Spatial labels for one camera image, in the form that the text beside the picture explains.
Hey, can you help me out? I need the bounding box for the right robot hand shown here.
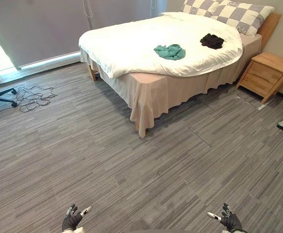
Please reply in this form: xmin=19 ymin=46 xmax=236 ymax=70
xmin=206 ymin=202 xmax=244 ymax=233

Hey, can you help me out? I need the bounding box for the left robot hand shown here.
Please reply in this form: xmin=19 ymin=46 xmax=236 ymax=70
xmin=61 ymin=203 xmax=93 ymax=232

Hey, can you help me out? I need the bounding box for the beige bed sheet skirt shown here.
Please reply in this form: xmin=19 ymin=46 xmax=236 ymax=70
xmin=80 ymin=33 xmax=263 ymax=139

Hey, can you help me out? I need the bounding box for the green cloth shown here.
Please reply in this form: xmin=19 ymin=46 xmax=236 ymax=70
xmin=153 ymin=44 xmax=186 ymax=60

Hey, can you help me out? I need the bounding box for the black cloth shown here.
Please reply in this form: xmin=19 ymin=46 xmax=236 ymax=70
xmin=199 ymin=33 xmax=226 ymax=50

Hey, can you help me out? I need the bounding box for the wooden nightstand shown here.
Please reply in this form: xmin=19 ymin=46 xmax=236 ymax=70
xmin=236 ymin=51 xmax=283 ymax=104

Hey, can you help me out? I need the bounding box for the white duvet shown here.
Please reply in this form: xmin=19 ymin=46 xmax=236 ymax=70
xmin=78 ymin=12 xmax=244 ymax=79

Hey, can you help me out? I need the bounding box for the grey roller blind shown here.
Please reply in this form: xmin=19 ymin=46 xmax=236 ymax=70
xmin=0 ymin=0 xmax=168 ymax=71

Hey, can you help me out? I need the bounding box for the checkered grey white pillow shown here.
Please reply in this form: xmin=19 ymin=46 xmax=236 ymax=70
xmin=181 ymin=0 xmax=275 ymax=37

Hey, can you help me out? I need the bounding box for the black tangled cable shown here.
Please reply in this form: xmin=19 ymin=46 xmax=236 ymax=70
xmin=15 ymin=85 xmax=57 ymax=113

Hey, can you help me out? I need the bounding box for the wooden bed frame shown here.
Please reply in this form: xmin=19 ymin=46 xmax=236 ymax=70
xmin=87 ymin=12 xmax=283 ymax=82

